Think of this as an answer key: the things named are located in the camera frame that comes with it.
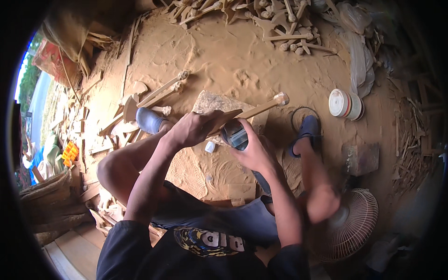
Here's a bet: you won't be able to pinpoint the beige electric fan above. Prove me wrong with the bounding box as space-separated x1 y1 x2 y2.
307 188 379 264

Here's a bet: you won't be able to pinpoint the wooden floor planks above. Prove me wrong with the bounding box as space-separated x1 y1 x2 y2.
43 223 107 280

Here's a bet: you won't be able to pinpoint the heap of brown sacks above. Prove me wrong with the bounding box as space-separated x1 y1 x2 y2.
19 170 90 246

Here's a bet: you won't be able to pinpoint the pile of wood scraps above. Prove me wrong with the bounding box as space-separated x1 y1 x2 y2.
390 79 443 196

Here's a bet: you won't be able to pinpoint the heap of wooden offcuts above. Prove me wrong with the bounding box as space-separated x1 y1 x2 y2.
88 194 128 237

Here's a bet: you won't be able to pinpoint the white paint can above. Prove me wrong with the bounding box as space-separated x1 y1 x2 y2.
328 88 365 122

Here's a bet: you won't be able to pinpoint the grey angle grinder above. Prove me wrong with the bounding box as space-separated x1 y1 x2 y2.
220 118 273 196

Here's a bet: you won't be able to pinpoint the person's right hand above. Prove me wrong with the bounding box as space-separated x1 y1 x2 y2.
229 118 281 174

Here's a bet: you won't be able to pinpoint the carved wooden axe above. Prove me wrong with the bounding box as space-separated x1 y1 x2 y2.
206 92 290 138

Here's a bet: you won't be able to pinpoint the heap of unfinished wooden axes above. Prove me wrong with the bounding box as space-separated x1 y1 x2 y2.
160 0 339 56
89 69 192 156

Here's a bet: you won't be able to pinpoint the person's body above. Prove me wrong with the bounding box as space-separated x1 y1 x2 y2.
96 220 311 280

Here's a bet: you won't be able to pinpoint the grey stone brick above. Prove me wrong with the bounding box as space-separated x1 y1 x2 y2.
341 142 381 177

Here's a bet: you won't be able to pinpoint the person's legs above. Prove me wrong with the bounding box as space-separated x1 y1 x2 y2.
96 107 342 246

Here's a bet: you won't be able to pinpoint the white plastic sacks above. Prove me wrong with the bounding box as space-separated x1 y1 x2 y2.
332 2 378 99

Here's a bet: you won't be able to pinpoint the brown burlap sack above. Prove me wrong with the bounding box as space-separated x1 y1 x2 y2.
41 5 118 79

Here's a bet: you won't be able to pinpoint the orange plastic object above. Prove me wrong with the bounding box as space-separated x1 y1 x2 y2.
62 141 80 168

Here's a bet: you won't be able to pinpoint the red woven sack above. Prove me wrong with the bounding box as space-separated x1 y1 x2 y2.
32 38 83 89

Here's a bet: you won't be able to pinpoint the rough wooden work block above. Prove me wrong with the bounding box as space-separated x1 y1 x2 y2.
192 90 270 147

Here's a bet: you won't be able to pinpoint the person's left hand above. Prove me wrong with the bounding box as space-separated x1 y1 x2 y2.
167 110 227 149

